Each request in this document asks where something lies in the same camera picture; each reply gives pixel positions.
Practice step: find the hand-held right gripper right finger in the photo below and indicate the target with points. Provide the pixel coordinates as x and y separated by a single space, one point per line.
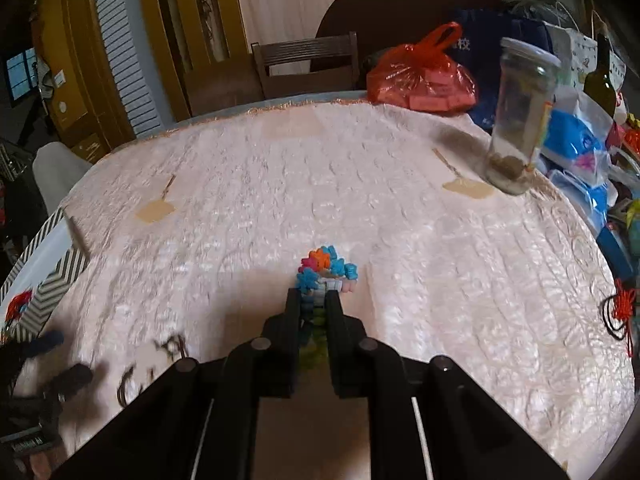
336 340

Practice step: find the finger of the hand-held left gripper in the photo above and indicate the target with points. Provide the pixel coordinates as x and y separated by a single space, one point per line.
72 379
45 344

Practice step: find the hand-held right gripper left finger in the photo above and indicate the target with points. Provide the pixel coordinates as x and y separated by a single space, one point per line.
291 340

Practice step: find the red tassel ornament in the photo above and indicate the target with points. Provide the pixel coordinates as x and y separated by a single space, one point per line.
17 306

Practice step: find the white tray with striped rim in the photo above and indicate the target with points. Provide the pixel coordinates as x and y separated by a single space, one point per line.
35 270

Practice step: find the pink tablecloth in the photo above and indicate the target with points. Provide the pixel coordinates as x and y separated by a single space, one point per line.
350 175

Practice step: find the white covered chair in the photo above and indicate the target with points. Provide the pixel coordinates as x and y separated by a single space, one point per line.
60 175

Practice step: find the white hanging bag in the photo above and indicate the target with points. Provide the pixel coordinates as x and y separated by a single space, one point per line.
46 80

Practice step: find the window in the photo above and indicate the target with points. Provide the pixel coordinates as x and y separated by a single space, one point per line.
20 75

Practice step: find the red plastic bag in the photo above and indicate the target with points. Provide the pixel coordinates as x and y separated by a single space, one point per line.
425 80

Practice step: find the yellow wooden cabinet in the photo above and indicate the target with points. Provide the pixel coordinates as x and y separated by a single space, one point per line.
75 60

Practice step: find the blue white plastic packet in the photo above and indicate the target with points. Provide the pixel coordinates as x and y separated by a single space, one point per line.
585 200
575 135

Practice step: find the wooden chair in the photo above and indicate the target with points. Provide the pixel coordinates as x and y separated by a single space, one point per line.
305 52

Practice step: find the red knot ornament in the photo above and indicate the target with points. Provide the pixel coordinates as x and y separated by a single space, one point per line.
622 307

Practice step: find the blue box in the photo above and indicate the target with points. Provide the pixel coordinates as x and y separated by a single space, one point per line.
616 252

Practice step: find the glass jar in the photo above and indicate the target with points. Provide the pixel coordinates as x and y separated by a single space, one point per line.
520 110

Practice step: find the white louvred panel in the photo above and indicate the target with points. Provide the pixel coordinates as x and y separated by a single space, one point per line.
125 50

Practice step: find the navy bag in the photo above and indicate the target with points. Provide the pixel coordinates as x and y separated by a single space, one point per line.
480 35

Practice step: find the round brown table top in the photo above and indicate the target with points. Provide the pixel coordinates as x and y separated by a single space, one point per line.
410 5

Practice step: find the dark glass bottle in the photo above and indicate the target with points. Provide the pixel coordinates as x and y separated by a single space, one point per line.
600 90

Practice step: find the white printed paper bag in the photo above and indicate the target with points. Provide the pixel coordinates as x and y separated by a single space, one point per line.
582 55

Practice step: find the dark green bag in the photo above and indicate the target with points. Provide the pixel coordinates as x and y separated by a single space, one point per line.
532 7

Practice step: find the white wall switch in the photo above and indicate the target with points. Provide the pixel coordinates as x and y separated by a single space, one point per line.
59 78

